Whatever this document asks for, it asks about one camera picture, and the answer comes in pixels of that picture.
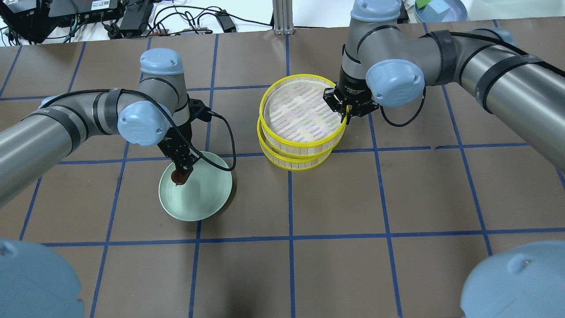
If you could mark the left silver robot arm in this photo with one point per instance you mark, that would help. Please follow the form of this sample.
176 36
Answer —
37 282

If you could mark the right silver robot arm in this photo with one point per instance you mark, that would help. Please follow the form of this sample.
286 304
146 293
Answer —
381 68

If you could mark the yellow steamer layer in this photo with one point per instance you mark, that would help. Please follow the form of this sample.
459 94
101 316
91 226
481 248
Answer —
296 120
289 162

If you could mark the aluminium frame post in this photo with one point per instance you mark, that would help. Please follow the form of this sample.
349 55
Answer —
283 17

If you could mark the brown steamed bun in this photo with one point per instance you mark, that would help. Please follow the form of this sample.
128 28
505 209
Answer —
179 181

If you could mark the light green plate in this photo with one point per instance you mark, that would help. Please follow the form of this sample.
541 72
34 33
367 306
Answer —
204 193

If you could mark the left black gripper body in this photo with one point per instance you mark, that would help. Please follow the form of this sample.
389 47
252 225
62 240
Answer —
178 149

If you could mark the blue bowl with blocks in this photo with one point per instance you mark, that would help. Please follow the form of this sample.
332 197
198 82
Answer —
437 11

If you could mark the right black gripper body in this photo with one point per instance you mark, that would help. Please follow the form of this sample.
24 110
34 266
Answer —
352 84

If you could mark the black power adapter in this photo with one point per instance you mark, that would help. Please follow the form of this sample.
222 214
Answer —
225 21

